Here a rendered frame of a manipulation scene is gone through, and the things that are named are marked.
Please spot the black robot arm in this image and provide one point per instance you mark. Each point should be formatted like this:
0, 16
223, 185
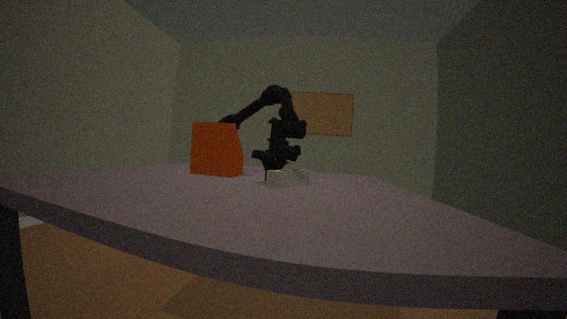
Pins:
288, 126

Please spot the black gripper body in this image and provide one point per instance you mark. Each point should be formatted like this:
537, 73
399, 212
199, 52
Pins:
268, 154

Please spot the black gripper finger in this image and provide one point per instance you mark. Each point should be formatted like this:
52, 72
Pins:
268, 165
280, 164

